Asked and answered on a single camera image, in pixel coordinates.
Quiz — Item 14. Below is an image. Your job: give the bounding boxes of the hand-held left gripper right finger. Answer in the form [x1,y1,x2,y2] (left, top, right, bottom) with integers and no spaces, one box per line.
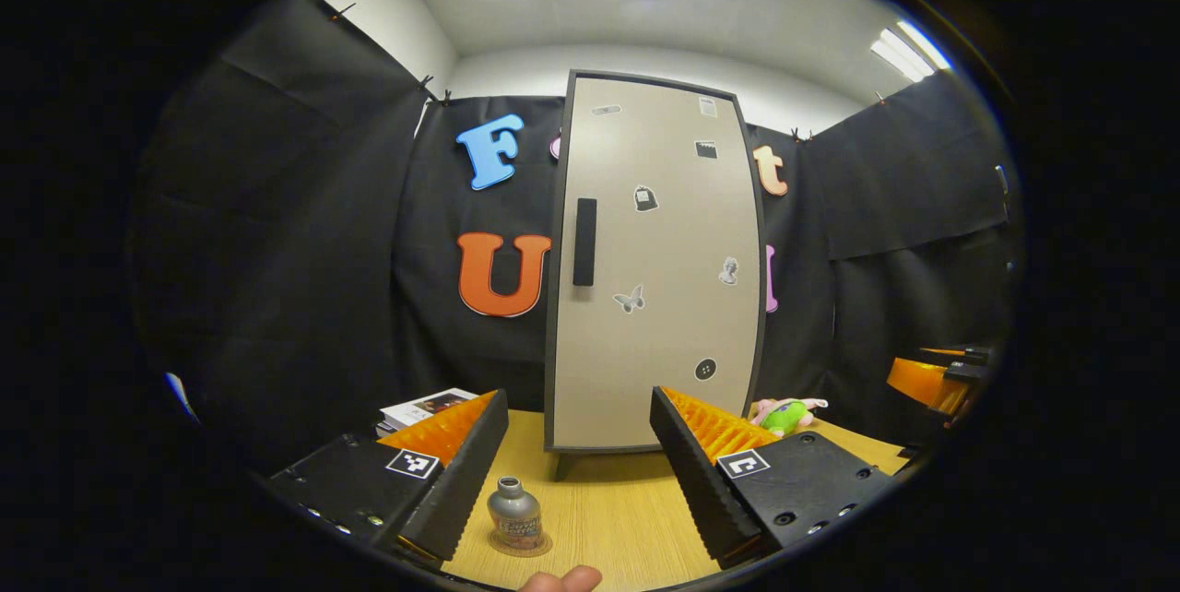
[650,386,895,570]

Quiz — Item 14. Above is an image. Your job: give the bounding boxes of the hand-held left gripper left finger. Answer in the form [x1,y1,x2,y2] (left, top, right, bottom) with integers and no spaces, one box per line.
[267,389,510,565]

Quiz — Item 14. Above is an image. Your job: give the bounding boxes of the silver bottle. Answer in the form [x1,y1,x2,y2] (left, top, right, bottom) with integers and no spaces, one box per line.
[486,476,544,551]

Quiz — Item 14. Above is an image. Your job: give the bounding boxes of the dark grey cabinet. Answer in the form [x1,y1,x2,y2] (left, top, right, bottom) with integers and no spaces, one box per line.
[542,69,768,482]

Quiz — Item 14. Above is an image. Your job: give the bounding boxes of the round brown coaster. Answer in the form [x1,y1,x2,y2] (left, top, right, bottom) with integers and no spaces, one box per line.
[489,527,554,559]

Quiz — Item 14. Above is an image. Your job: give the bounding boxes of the beige cabinet door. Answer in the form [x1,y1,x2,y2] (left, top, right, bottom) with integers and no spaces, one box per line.
[550,76,762,450]

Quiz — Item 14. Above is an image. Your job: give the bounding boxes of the black door handle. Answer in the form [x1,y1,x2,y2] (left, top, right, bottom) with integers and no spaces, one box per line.
[572,197,598,287]

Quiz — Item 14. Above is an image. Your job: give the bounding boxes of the white cover book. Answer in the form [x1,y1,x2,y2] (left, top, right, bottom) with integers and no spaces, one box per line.
[380,387,480,432]

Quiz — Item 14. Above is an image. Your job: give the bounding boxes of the green and pink plush toy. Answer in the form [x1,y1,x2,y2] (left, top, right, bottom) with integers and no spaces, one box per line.
[749,397,829,439]

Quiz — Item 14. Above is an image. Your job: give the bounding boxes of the black backdrop cloth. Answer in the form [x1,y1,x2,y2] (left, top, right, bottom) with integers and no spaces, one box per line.
[129,0,1024,473]

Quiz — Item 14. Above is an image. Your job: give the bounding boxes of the small ceiling light panel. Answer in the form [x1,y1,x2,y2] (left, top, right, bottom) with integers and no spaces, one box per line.
[869,20,952,84]

